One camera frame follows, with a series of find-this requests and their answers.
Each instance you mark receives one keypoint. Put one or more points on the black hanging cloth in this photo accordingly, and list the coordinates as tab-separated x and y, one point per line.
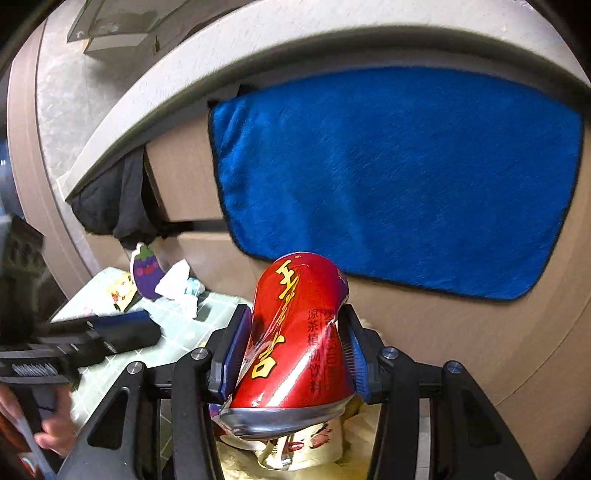
120	203

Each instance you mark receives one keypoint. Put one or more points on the range hood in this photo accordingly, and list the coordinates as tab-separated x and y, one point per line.
115	23

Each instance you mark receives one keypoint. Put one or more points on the white blue wrapper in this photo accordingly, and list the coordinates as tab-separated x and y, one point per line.
194	295

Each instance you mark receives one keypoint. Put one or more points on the blue hanging towel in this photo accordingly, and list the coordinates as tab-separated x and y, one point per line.
392	175

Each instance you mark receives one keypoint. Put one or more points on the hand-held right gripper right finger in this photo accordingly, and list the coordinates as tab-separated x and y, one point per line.
364	374

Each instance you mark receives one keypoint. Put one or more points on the crushed red drink can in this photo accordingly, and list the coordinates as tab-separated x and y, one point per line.
291	332

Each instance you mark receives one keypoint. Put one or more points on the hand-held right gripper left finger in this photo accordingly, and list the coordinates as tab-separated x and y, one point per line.
230	364

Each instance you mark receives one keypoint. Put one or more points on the person's left hand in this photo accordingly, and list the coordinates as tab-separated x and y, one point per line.
60	429

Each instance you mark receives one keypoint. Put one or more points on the white red printed packet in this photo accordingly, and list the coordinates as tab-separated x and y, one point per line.
304	445

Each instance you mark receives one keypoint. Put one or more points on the eggplant-shaped card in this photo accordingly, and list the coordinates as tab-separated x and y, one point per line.
147	272

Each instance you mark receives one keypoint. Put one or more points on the yellow snack wrapper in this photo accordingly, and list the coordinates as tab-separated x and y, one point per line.
122	290

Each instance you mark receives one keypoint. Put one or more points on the white tissue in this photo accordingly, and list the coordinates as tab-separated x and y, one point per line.
171	281

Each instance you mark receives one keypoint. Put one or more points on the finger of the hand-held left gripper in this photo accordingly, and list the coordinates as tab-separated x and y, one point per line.
124	317
134	339

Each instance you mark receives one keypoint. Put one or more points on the wooden kitchen cabinet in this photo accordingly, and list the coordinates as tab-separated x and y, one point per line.
461	350

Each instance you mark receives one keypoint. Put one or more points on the green checked tablecloth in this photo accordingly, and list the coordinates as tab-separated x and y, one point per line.
184	327

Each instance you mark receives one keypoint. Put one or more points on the grey stone kitchen countertop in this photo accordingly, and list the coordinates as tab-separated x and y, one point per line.
369	37

